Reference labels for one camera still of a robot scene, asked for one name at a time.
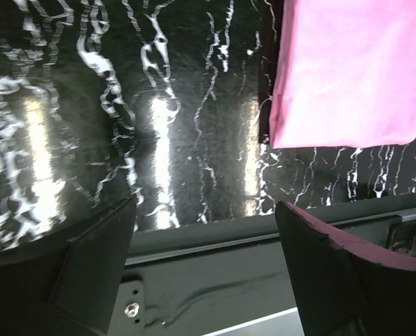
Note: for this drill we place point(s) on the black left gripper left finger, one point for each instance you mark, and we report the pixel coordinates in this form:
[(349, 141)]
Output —
[(67, 282)]

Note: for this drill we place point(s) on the black marble pattern mat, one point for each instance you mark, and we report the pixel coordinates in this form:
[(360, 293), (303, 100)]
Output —
[(165, 101)]

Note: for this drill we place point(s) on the pink t-shirt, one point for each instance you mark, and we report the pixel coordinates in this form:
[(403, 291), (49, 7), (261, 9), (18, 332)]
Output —
[(346, 75)]

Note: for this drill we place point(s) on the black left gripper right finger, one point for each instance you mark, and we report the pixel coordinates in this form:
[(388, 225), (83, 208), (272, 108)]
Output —
[(343, 284)]

